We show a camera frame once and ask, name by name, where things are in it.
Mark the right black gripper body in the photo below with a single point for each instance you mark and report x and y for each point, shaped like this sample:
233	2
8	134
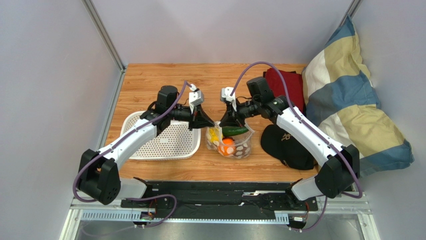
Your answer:
233	113

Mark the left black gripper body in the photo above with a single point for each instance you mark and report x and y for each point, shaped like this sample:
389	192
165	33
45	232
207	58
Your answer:
182	113

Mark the green cucumber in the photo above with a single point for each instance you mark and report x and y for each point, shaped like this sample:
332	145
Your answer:
230	131

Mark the yellow lemon toy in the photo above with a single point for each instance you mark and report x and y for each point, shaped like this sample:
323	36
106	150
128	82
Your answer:
213	137

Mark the orange fruit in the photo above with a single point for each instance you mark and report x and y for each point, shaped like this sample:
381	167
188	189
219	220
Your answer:
227	147

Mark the clear zip top bag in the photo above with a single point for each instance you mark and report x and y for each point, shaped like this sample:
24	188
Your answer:
242	141

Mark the red grape bunch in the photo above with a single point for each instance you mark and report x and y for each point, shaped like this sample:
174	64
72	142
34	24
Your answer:
240	154

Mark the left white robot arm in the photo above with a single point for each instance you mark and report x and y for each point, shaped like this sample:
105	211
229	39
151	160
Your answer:
98	178

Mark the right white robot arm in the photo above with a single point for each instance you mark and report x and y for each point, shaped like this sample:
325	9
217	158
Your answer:
339	164

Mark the white perforated plastic basket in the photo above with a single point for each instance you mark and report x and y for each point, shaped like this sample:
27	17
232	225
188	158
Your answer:
177	142

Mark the black baseball cap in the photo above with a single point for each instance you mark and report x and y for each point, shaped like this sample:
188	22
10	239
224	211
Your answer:
281	145

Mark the folded red cloth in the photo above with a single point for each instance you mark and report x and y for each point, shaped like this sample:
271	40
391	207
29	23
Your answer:
294	84

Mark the blue yellow checked pillow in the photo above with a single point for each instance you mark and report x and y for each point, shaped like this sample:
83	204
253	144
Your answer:
342	102

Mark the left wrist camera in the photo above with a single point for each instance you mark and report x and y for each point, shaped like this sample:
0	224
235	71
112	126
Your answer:
195	97

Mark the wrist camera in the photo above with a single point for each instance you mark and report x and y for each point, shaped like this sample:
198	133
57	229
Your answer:
195	97
227	96

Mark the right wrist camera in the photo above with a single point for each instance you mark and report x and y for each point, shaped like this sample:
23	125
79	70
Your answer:
227	96

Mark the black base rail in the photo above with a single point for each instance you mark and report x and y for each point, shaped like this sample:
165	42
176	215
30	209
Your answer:
210	200

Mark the aluminium frame post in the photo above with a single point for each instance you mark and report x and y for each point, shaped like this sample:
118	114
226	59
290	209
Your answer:
97	20

